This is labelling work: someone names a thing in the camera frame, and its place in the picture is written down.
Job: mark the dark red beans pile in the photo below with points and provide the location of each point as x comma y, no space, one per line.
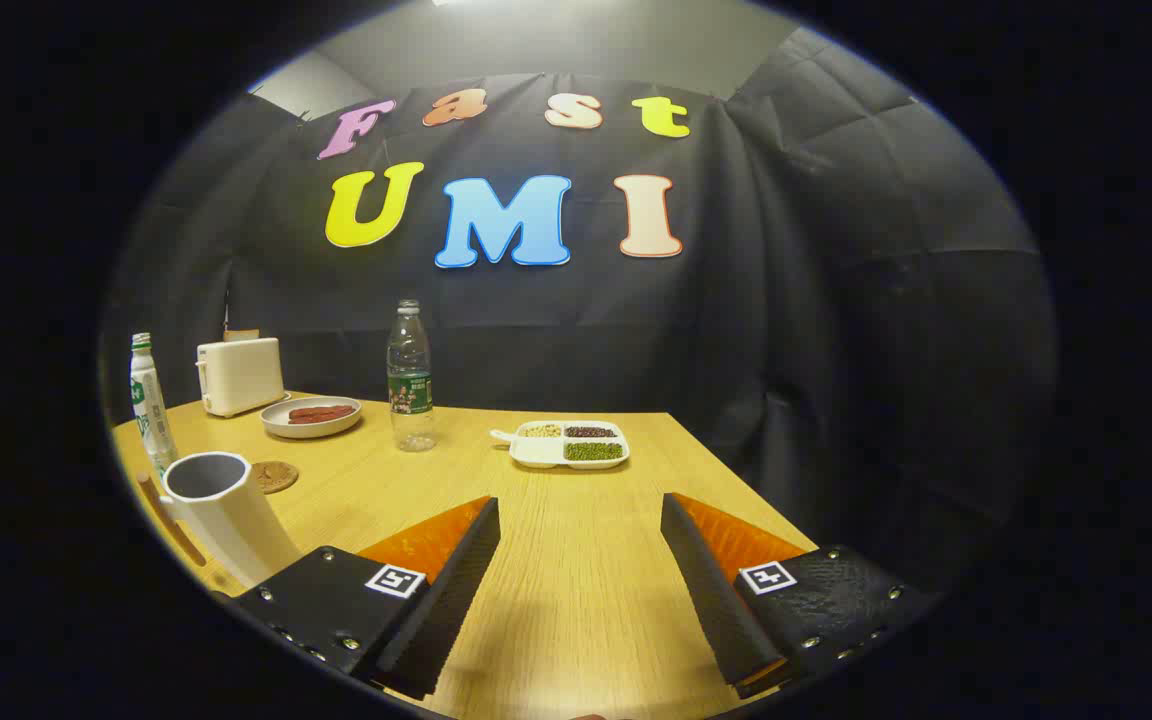
590,432

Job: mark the wooden table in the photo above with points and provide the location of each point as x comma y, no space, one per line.
576,560

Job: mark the round wooden coaster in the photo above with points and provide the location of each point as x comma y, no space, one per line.
276,477

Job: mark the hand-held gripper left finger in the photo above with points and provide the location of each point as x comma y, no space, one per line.
446,610

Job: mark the yellow soybeans pile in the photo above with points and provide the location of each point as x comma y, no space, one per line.
541,431

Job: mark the white toaster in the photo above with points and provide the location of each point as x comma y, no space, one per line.
241,377

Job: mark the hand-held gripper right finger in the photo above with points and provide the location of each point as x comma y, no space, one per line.
706,600

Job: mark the bread slice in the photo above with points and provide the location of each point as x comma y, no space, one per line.
241,335

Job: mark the red sausage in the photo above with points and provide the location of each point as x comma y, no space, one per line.
308,419
331,409

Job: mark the clear plastic water bottle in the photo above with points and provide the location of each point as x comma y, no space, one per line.
410,380

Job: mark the round grey plate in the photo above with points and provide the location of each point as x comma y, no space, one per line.
281,425

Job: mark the white divided tray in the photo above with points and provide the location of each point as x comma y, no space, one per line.
541,452

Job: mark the white juice bottle green label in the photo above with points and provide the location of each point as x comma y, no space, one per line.
149,400

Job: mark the green mung beans pile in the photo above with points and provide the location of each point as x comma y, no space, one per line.
593,452

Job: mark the black backdrop cloth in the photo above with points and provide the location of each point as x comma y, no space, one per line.
786,300

